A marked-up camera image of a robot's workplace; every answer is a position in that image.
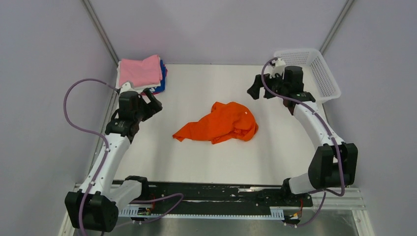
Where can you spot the aluminium frame rail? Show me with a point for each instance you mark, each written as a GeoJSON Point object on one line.
{"type": "Point", "coordinates": [352, 200]}

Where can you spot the white slotted cable duct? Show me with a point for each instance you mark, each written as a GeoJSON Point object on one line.
{"type": "Point", "coordinates": [275, 214]}

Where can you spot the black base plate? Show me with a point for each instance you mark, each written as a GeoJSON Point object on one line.
{"type": "Point", "coordinates": [226, 199]}

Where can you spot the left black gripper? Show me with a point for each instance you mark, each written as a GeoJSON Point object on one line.
{"type": "Point", "coordinates": [154, 106]}

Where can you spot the left corner metal post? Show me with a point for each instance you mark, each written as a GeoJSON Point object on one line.
{"type": "Point", "coordinates": [100, 30]}

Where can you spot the white plastic basket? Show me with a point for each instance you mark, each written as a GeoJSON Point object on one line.
{"type": "Point", "coordinates": [318, 78]}

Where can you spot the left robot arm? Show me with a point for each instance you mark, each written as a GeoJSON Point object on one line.
{"type": "Point", "coordinates": [95, 206]}

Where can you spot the right corner metal post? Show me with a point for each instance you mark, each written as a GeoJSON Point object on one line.
{"type": "Point", "coordinates": [336, 25]}

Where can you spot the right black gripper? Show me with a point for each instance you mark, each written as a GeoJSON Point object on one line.
{"type": "Point", "coordinates": [254, 90]}

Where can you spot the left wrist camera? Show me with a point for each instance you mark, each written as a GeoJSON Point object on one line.
{"type": "Point", "coordinates": [126, 87]}

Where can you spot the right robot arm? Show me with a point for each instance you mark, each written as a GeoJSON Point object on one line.
{"type": "Point", "coordinates": [334, 163]}

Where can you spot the blue folded t-shirt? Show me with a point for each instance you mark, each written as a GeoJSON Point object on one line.
{"type": "Point", "coordinates": [161, 88]}

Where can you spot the corner metal post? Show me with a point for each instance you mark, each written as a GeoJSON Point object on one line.
{"type": "Point", "coordinates": [336, 25]}
{"type": "Point", "coordinates": [100, 30]}

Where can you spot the pink folded t-shirt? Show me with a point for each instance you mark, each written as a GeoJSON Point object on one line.
{"type": "Point", "coordinates": [141, 72]}

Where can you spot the orange t-shirt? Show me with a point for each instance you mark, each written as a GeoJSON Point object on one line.
{"type": "Point", "coordinates": [224, 122]}

